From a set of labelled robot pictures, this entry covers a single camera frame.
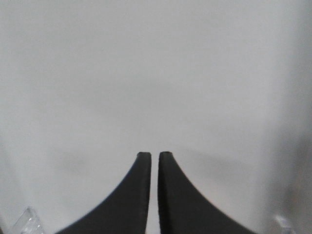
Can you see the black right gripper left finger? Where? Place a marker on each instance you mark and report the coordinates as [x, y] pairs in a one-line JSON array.
[[125, 210]]

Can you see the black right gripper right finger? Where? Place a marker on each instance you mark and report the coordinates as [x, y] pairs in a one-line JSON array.
[[183, 209]]

